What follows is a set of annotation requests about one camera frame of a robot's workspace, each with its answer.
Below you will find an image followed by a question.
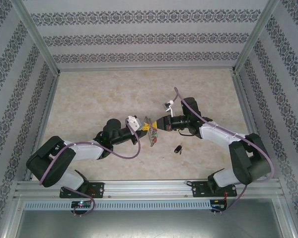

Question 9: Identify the black car key fob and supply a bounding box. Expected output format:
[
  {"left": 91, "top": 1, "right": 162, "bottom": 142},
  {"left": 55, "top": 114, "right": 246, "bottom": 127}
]
[{"left": 173, "top": 143, "right": 185, "bottom": 155}]

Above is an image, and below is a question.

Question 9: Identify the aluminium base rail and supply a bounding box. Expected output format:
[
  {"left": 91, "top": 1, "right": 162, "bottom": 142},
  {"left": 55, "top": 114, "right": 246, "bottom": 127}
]
[{"left": 14, "top": 179, "right": 283, "bottom": 199}]

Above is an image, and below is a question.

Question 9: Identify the grey metal panel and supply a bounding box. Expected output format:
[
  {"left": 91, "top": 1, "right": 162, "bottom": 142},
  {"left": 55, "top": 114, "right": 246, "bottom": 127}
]
[{"left": 14, "top": 209, "right": 295, "bottom": 238}]

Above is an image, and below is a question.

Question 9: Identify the small circuit board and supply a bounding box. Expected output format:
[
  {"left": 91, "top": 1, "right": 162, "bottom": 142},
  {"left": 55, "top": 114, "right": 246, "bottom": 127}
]
[
  {"left": 71, "top": 200, "right": 93, "bottom": 209},
  {"left": 210, "top": 203, "right": 228, "bottom": 212}
]

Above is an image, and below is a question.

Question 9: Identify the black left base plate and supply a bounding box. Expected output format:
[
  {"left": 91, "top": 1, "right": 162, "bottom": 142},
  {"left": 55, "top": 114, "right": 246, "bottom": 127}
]
[{"left": 59, "top": 182, "right": 105, "bottom": 199}]

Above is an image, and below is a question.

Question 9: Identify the numbered metal key organizer disc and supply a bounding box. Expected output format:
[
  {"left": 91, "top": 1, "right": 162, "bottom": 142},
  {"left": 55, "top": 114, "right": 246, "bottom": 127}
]
[{"left": 143, "top": 115, "right": 160, "bottom": 149}]

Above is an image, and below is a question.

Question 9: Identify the aluminium frame post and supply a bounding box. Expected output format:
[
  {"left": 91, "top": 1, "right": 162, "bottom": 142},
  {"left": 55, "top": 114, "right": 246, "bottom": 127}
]
[
  {"left": 234, "top": 0, "right": 281, "bottom": 75},
  {"left": 14, "top": 0, "right": 62, "bottom": 76}
]

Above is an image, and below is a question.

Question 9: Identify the slotted white cable duct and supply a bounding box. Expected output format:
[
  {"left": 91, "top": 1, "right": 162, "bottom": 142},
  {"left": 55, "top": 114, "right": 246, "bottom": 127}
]
[{"left": 23, "top": 199, "right": 212, "bottom": 210}]

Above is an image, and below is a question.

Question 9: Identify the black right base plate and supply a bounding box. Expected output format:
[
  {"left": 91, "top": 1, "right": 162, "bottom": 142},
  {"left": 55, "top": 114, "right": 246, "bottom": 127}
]
[{"left": 191, "top": 180, "right": 238, "bottom": 198}]

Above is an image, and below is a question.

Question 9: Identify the aluminium side rail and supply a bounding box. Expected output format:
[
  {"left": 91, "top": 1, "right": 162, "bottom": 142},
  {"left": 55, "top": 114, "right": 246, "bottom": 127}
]
[
  {"left": 230, "top": 70, "right": 283, "bottom": 183},
  {"left": 23, "top": 71, "right": 62, "bottom": 181}
]

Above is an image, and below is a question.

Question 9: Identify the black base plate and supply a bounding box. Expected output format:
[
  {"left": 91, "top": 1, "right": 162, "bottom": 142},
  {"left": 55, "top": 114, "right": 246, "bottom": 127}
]
[
  {"left": 59, "top": 182, "right": 105, "bottom": 199},
  {"left": 191, "top": 180, "right": 238, "bottom": 198}
]

